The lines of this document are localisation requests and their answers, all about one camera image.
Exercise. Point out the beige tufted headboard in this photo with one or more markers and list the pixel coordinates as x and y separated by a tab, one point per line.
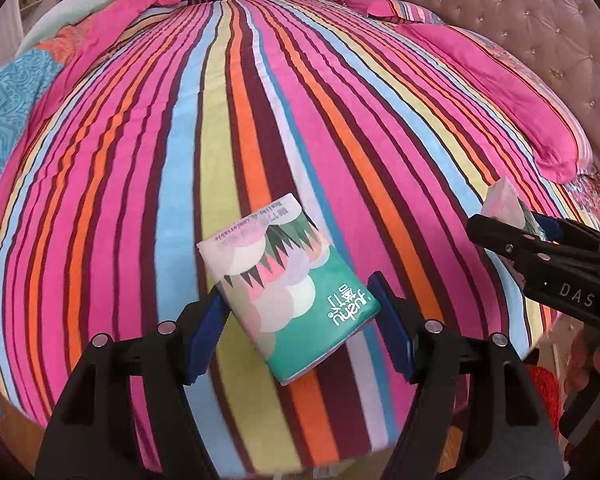
520	5

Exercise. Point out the red fluffy item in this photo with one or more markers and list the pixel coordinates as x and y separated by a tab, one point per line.
545	395

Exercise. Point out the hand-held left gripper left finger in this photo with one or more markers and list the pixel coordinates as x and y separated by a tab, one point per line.
207	330

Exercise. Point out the teal pink tissue pack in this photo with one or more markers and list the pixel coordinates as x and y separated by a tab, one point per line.
285	285

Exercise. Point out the striped multicolour bed sheet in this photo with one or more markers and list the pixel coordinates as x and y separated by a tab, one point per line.
155	160

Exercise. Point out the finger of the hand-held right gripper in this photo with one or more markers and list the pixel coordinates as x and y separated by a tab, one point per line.
560	227
510	240

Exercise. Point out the blue patterned quilt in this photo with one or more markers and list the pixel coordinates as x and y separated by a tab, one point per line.
15	105

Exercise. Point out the small pink pillow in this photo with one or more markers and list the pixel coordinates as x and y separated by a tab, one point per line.
375	5

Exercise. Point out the pink orange quilt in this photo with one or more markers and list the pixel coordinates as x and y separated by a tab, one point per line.
120	15

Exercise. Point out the large pink pillow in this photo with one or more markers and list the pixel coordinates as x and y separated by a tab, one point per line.
495	95

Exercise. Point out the pale green pillow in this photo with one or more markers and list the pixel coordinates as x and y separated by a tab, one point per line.
65	15

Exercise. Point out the small pink white tissue pack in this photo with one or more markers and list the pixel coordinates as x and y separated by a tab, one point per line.
505	210

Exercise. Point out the person's right hand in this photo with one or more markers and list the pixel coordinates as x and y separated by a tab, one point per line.
595	360

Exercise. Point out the floral bed sheet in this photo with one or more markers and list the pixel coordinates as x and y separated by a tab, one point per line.
587	200

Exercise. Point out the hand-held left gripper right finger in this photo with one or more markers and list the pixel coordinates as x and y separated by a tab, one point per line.
392	325

